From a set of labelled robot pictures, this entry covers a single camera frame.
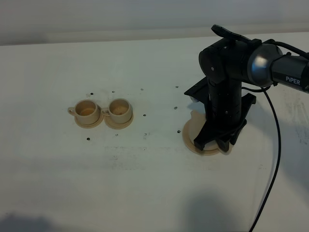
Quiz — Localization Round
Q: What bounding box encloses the beige teacup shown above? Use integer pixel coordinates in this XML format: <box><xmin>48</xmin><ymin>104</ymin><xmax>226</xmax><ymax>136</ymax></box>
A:
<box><xmin>101</xmin><ymin>98</ymin><xmax>133</xmax><ymax>124</ymax></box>
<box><xmin>67</xmin><ymin>100</ymin><xmax>100</xmax><ymax>126</ymax></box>

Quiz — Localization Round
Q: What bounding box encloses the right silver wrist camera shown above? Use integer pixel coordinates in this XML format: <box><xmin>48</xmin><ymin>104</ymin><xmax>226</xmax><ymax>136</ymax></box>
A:
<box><xmin>184</xmin><ymin>77</ymin><xmax>208</xmax><ymax>103</ymax></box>

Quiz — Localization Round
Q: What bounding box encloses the right beige teacup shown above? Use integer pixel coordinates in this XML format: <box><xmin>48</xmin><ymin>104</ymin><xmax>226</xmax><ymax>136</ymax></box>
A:
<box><xmin>101</xmin><ymin>98</ymin><xmax>133</xmax><ymax>124</ymax></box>

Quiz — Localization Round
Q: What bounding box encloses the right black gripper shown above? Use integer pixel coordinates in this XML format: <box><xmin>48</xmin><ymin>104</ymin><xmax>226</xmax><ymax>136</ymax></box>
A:
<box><xmin>194</xmin><ymin>78</ymin><xmax>256</xmax><ymax>153</ymax></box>

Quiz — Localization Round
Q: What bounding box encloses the right teacup saucer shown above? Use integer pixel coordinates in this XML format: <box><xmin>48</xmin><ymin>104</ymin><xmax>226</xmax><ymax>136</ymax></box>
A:
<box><xmin>104</xmin><ymin>115</ymin><xmax>134</xmax><ymax>130</ymax></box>

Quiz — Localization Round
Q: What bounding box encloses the left teacup saucer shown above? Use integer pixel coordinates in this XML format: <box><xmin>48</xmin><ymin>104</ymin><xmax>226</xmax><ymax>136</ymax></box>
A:
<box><xmin>74</xmin><ymin>114</ymin><xmax>104</xmax><ymax>129</ymax></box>

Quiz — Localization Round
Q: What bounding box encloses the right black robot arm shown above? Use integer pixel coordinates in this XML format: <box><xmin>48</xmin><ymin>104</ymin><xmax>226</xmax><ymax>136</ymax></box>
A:
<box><xmin>185</xmin><ymin>25</ymin><xmax>309</xmax><ymax>152</ymax></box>

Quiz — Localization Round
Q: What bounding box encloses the left beige teacup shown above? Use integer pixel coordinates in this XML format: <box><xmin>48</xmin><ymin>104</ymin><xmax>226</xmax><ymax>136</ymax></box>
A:
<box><xmin>67</xmin><ymin>100</ymin><xmax>100</xmax><ymax>126</ymax></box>

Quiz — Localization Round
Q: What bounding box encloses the teacup saucer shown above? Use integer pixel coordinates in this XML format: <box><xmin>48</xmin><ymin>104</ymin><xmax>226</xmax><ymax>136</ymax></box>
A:
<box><xmin>74</xmin><ymin>114</ymin><xmax>104</xmax><ymax>129</ymax></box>
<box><xmin>104</xmin><ymin>115</ymin><xmax>134</xmax><ymax>130</ymax></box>

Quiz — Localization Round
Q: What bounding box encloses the beige ceramic teapot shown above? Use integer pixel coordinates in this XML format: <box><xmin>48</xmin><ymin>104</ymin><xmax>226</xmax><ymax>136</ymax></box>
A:
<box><xmin>189</xmin><ymin>110</ymin><xmax>206</xmax><ymax>143</ymax></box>

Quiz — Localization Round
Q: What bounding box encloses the beige teapot saucer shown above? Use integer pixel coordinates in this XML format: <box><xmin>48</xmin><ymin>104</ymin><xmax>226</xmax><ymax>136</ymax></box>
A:
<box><xmin>182</xmin><ymin>111</ymin><xmax>233</xmax><ymax>156</ymax></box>

